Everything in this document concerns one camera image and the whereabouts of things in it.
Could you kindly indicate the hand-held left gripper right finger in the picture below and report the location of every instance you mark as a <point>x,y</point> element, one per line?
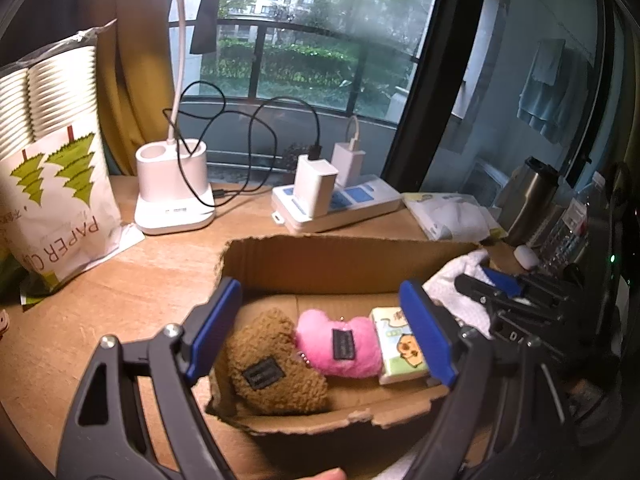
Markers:
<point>430,332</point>

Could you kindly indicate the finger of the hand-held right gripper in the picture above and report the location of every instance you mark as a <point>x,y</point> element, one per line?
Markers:
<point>502,282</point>
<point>477,290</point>

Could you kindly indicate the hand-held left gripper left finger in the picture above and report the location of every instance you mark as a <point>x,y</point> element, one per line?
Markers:
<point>215,325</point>

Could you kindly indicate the white waffle cloth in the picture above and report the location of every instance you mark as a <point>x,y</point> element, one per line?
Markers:
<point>452,310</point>

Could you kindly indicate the cartoon print tissue packet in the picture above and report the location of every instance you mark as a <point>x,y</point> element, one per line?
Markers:
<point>400,355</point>

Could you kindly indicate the brown plush heart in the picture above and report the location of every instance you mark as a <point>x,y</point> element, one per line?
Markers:
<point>280,340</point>

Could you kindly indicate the cardboard box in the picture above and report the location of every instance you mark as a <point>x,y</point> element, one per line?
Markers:
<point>350,265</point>

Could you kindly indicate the pink plush heart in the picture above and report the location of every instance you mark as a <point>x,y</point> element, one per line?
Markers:
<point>320,340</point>

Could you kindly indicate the person's left hand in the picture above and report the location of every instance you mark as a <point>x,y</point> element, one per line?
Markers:
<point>322,475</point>

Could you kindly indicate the white earbuds case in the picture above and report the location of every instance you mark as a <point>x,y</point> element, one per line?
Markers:
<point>526,256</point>

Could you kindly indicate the white wipes packet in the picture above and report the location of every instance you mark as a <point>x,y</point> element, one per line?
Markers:
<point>450,215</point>

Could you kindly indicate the steel thermos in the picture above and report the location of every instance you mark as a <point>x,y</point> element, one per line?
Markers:
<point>527,205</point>

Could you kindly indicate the clear plastic water bottle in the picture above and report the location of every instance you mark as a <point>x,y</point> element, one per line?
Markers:
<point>565,230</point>

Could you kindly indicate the white desk lamp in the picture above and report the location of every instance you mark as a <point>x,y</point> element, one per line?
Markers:
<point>170,195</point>

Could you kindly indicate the white blue power strip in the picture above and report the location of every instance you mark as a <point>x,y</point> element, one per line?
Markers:
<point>370,200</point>

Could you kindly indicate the hanging blue towel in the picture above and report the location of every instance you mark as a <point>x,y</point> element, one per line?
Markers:
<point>550,90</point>

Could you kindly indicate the green yellow snack bag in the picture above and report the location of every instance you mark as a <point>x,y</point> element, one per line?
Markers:
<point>10,280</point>

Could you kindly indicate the pack of paper cups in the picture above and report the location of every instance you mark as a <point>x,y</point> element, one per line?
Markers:
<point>55,185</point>

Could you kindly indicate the yellow curtain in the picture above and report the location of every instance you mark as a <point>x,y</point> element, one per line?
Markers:
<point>125,110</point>

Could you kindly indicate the black balcony railing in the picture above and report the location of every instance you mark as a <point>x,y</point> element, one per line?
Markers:
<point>255,70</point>

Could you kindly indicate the hanging dark garment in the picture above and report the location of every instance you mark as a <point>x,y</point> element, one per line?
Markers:
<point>205,20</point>

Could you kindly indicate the dark curtain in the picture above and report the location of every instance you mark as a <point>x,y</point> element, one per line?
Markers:
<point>40,15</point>

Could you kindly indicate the black window frame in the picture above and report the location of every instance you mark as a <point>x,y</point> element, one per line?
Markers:
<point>435,60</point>

